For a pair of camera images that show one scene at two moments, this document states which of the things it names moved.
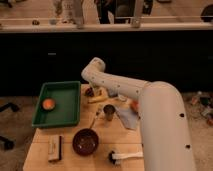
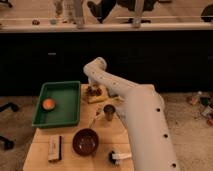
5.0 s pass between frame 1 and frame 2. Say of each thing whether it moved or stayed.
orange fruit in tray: stayed
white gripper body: moved
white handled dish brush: stayed
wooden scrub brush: stayed
